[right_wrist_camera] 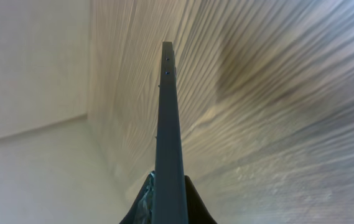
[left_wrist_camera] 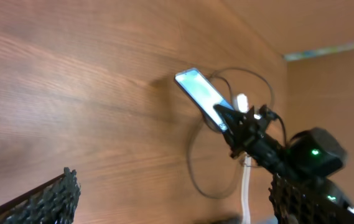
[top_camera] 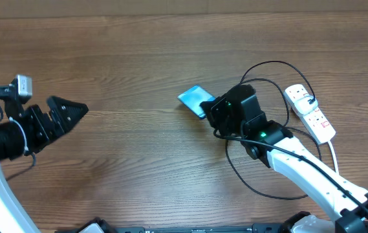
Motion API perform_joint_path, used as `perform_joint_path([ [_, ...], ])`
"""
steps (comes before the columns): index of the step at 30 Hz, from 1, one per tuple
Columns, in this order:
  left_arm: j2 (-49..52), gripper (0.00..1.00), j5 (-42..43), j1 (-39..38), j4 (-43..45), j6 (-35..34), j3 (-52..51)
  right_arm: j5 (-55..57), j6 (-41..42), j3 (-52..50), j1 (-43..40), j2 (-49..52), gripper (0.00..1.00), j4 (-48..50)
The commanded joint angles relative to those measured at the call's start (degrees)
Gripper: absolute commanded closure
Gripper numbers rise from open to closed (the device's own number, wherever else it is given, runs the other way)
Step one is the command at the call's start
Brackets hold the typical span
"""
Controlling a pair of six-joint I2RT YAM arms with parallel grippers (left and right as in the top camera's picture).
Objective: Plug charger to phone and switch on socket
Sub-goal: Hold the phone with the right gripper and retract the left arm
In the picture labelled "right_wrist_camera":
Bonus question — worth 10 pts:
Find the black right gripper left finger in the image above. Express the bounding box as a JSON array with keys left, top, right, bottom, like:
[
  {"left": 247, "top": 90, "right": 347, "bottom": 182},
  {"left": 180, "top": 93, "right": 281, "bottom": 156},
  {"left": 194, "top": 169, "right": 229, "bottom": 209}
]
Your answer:
[{"left": 119, "top": 171, "right": 155, "bottom": 224}]

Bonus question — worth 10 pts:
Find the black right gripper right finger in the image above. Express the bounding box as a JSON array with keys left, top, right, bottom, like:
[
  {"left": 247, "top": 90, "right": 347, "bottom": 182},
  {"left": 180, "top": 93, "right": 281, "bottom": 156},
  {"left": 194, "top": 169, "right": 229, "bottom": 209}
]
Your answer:
[{"left": 185, "top": 175, "right": 217, "bottom": 224}]

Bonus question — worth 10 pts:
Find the blue Galaxy smartphone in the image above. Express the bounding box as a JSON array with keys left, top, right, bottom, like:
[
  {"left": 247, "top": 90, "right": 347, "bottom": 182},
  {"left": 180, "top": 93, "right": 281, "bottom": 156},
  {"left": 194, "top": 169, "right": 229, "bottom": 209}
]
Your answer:
[{"left": 152, "top": 42, "right": 189, "bottom": 224}]

